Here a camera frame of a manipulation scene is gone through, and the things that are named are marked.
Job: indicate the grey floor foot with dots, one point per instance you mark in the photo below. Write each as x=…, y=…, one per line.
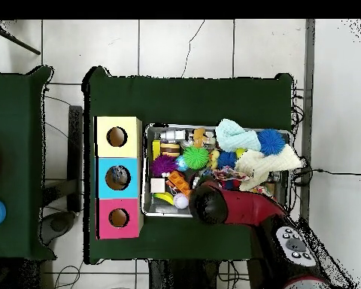
x=60, y=222

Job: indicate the dark green table cloth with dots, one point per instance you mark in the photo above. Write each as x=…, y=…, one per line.
x=183, y=99

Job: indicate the tan plush animal toy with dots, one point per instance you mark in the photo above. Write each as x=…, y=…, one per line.
x=199, y=135

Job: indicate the green spiky rubber ball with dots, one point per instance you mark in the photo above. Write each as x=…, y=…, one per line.
x=195, y=157

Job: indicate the small white baseball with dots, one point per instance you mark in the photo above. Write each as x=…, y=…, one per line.
x=181, y=201

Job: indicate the shallow clear mesh bin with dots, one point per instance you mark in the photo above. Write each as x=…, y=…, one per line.
x=165, y=210

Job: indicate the tan cardboard square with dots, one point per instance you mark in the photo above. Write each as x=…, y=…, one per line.
x=158, y=185

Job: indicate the purple spiky rubber ball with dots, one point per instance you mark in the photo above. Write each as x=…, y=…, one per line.
x=163, y=165

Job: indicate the black floor beam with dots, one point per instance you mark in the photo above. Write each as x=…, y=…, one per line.
x=75, y=150

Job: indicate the orange toy building brick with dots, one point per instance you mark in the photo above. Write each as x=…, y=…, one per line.
x=179, y=182

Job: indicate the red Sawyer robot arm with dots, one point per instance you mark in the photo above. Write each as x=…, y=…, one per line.
x=246, y=207

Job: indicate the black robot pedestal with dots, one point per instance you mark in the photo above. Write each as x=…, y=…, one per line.
x=180, y=277

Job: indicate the bottle with blue label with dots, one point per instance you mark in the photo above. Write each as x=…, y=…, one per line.
x=119, y=174

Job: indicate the blue spiky rubber ball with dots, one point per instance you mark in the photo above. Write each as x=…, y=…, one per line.
x=271, y=141

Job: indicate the black tripod leg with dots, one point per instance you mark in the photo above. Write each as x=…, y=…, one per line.
x=21, y=44

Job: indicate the cream knitted cloth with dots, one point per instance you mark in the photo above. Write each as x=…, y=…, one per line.
x=267, y=165

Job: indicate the light blue waffle cloth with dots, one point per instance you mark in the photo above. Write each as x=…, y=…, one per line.
x=237, y=135

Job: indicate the wooden box with three holes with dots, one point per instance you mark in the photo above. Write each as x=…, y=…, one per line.
x=129, y=147

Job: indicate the dark green side table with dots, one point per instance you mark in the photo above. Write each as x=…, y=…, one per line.
x=18, y=120

